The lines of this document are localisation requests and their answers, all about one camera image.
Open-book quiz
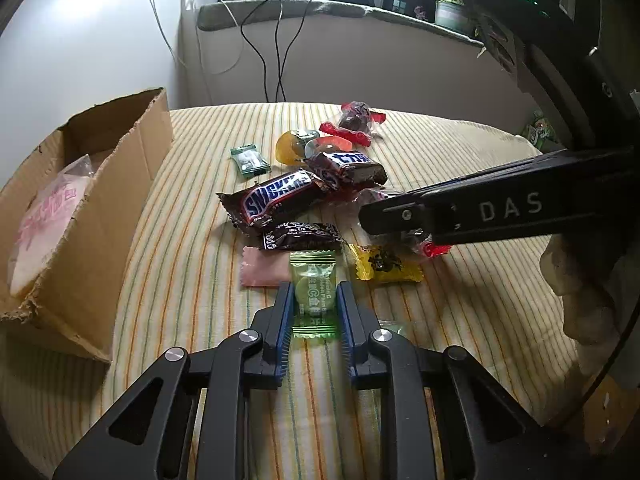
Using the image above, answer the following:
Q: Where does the red dark candy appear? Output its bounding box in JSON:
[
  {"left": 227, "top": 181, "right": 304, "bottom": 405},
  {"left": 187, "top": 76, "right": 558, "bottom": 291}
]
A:
[
  {"left": 339, "top": 101, "right": 389, "bottom": 134},
  {"left": 319, "top": 120, "right": 374, "bottom": 149}
]

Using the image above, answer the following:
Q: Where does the yellow candy packet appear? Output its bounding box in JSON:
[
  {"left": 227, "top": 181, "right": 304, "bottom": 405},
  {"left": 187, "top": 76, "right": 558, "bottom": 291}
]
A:
[{"left": 348, "top": 243, "right": 425, "bottom": 284}]

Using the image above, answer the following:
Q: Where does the clear red candy wrapper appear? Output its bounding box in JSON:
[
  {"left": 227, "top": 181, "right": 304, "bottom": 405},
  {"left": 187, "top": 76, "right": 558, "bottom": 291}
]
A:
[{"left": 352, "top": 187, "right": 454, "bottom": 259}]

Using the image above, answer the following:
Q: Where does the clear orange jelly cup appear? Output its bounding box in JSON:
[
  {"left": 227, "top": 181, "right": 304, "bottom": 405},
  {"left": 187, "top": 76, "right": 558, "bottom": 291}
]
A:
[{"left": 302, "top": 134, "right": 354, "bottom": 159}]

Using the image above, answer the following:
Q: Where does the yellow jelly cup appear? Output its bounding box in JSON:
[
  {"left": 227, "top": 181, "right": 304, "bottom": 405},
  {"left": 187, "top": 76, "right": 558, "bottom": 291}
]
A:
[{"left": 275, "top": 130, "right": 314, "bottom": 167}]

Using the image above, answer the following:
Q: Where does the pink candy packet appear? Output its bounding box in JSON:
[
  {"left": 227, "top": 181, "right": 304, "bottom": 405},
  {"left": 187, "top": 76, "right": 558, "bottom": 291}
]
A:
[{"left": 241, "top": 247, "right": 294, "bottom": 289}]

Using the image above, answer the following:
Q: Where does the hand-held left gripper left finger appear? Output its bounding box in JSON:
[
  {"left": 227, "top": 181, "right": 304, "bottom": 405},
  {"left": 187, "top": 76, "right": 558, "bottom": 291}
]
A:
[{"left": 52, "top": 281, "right": 295, "bottom": 480}]

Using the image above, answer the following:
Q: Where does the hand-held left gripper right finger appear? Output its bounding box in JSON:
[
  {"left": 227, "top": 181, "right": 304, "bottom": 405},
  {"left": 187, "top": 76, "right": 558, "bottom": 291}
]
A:
[{"left": 336, "top": 281, "right": 588, "bottom": 480}]

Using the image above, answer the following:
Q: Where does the light green candy packet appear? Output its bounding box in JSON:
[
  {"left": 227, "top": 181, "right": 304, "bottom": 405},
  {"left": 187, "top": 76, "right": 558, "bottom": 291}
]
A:
[{"left": 289, "top": 250, "right": 337, "bottom": 339}]

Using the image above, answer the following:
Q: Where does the large brown chocolate bar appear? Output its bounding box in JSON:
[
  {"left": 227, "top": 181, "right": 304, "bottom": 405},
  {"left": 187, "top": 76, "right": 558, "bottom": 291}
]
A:
[{"left": 216, "top": 170, "right": 329, "bottom": 234}]

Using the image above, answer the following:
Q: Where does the looped white cable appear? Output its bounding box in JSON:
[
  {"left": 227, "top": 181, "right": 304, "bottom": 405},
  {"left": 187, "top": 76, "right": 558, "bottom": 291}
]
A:
[{"left": 192, "top": 0, "right": 247, "bottom": 75}]

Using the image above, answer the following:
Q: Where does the green snack bag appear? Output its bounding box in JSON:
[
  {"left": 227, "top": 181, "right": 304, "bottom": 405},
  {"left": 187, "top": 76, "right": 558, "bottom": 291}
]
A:
[{"left": 522, "top": 112, "right": 559, "bottom": 144}]

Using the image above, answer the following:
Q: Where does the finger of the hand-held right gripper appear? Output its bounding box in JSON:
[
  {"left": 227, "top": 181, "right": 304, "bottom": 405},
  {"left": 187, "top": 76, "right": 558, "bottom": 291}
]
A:
[{"left": 358, "top": 146, "right": 640, "bottom": 236}]

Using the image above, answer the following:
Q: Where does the striped bed sheet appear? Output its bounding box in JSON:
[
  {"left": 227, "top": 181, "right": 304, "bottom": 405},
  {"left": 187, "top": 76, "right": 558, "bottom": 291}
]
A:
[{"left": 0, "top": 102, "right": 596, "bottom": 480}]

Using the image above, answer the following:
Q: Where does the dark green candy packet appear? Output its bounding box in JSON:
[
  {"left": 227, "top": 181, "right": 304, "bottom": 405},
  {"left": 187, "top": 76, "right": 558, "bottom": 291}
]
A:
[{"left": 230, "top": 143, "right": 271, "bottom": 180}]

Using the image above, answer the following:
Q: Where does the person's right hand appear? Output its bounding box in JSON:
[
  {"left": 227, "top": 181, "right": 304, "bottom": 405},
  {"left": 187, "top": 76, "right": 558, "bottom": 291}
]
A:
[{"left": 541, "top": 234, "right": 624, "bottom": 367}]

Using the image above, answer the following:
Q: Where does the small dark brown chocolate packet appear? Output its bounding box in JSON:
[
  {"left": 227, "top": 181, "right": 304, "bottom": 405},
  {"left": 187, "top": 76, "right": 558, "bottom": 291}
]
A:
[{"left": 259, "top": 221, "right": 347, "bottom": 252}]

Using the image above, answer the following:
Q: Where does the pink printed plastic bag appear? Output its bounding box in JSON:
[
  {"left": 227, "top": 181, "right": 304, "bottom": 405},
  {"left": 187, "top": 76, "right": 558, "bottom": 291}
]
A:
[{"left": 7, "top": 155, "right": 97, "bottom": 297}]

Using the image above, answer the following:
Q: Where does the cardboard box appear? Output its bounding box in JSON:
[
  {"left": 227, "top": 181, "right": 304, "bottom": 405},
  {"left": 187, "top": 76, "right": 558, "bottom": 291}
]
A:
[{"left": 0, "top": 87, "right": 175, "bottom": 364}]

